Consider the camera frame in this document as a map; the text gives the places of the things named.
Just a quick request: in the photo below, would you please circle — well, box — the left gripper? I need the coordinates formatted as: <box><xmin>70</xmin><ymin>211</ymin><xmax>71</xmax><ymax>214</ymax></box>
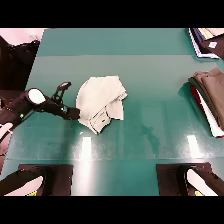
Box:
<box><xmin>57</xmin><ymin>104</ymin><xmax>81</xmax><ymax>121</ymax></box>

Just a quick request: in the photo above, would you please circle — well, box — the cream white shirt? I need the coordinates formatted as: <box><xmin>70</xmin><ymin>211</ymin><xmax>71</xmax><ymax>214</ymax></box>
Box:
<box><xmin>75</xmin><ymin>75</ymin><xmax>128</xmax><ymax>135</ymax></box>

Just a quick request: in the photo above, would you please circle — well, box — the red garment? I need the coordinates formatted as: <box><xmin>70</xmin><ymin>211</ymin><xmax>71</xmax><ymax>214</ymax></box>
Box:
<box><xmin>189</xmin><ymin>84</ymin><xmax>224</xmax><ymax>139</ymax></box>

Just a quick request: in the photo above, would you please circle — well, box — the dark green garment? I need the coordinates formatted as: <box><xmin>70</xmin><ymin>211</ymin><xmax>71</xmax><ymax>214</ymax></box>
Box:
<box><xmin>187</xmin><ymin>76</ymin><xmax>209</xmax><ymax>103</ymax></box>

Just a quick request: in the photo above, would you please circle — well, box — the white garment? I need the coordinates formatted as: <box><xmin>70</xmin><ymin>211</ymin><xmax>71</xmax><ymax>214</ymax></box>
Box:
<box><xmin>195</xmin><ymin>89</ymin><xmax>224</xmax><ymax>138</ymax></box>
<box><xmin>188</xmin><ymin>28</ymin><xmax>221</xmax><ymax>60</ymax></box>

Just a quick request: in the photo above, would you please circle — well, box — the brown garment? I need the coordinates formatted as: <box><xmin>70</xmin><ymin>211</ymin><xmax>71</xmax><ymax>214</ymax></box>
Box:
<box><xmin>193</xmin><ymin>67</ymin><xmax>224</xmax><ymax>133</ymax></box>

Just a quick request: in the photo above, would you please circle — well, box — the dark blue garment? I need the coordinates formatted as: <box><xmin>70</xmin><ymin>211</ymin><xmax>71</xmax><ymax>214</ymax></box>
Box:
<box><xmin>191</xmin><ymin>28</ymin><xmax>207</xmax><ymax>46</ymax></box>

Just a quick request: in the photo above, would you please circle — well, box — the black garment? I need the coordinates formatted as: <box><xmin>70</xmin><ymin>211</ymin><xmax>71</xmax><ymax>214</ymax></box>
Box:
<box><xmin>202</xmin><ymin>32</ymin><xmax>224</xmax><ymax>61</ymax></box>

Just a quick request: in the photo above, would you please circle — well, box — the pale cream garment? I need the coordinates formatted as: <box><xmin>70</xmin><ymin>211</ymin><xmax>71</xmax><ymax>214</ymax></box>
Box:
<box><xmin>198</xmin><ymin>28</ymin><xmax>224</xmax><ymax>41</ymax></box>

